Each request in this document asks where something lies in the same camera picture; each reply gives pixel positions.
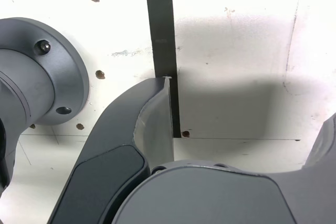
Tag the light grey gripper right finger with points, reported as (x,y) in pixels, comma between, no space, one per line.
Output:
(210,197)

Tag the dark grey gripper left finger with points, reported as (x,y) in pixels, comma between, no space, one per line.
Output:
(105,171)

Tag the black tape strip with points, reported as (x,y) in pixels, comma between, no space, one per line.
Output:
(161,24)

